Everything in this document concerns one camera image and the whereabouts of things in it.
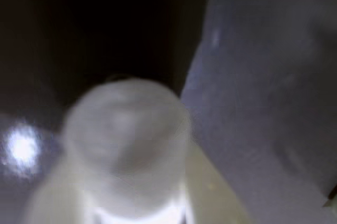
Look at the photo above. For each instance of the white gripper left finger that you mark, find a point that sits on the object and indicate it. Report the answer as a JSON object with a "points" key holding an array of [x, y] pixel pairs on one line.
{"points": [[55, 197]]}

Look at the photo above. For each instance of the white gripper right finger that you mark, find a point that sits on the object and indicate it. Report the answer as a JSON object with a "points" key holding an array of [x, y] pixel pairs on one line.
{"points": [[210, 195]]}

